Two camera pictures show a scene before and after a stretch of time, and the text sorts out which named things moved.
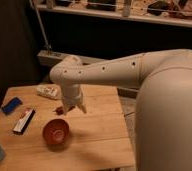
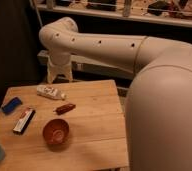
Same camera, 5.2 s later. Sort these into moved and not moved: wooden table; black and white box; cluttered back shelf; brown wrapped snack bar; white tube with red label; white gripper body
Moved: white gripper body
Not moved: brown wrapped snack bar; white tube with red label; black and white box; wooden table; cluttered back shelf
